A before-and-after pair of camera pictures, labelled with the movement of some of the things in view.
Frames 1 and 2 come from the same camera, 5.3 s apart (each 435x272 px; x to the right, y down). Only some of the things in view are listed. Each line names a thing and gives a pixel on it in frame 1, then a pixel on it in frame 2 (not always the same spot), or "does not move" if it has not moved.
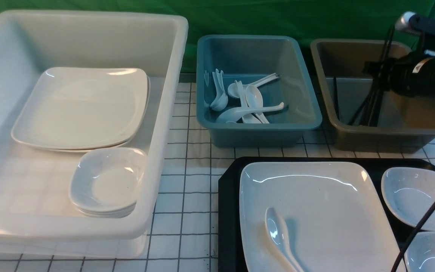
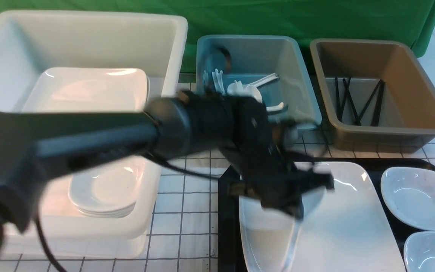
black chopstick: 352,121 -> 359,121
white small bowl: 433,251 does not move
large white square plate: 335,220 does not move
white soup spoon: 277,231 -> 312,201
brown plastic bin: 341,68 does not move
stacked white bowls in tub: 104,181 does not move
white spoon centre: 254,99 does not move
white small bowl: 410,193 does not move
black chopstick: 375,96 -> 351,102
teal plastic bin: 241,58 does not move
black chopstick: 377,75 -> 340,113
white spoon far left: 221,102 does not move
